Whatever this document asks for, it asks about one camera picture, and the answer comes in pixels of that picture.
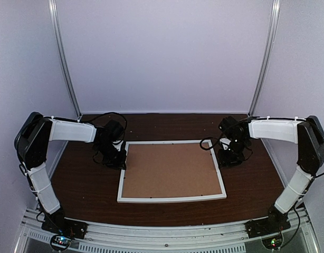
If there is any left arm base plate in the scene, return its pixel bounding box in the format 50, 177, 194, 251
41, 216, 88, 239

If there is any front aluminium rail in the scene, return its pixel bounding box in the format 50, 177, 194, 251
16, 208, 318, 253

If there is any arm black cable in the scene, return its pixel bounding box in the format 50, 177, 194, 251
199, 136, 223, 151
82, 112, 127, 140

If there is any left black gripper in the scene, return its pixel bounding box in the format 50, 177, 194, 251
95, 141, 127, 170

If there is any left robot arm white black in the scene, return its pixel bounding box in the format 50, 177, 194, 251
14, 112, 128, 234

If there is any right controller board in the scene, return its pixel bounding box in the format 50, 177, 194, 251
262, 234, 283, 250

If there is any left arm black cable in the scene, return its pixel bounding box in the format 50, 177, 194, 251
82, 112, 127, 140

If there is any left controller board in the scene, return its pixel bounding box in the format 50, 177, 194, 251
50, 235, 72, 251

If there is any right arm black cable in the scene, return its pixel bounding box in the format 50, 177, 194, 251
199, 136, 223, 151

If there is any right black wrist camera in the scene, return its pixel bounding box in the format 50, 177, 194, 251
218, 116, 239, 132

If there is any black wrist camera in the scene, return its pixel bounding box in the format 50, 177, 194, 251
218, 116, 239, 132
104, 120, 125, 141

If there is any right aluminium corner post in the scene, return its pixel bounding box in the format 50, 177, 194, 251
248, 0, 281, 116

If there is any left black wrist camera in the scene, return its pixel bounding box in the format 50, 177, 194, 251
104, 120, 125, 141

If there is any left aluminium corner post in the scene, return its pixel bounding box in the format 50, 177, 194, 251
48, 0, 82, 119

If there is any brown fibreboard backing board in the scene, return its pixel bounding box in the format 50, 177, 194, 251
122, 143, 223, 198

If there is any controller board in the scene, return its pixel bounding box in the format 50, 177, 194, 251
50, 235, 72, 251
262, 234, 283, 250

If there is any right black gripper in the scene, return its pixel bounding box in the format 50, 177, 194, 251
218, 138, 249, 170

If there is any aluminium corner post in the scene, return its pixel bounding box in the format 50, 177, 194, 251
248, 0, 281, 116
48, 0, 82, 119

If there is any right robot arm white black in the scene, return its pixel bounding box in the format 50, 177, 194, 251
217, 115, 324, 233

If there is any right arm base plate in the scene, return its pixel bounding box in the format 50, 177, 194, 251
245, 218, 291, 238

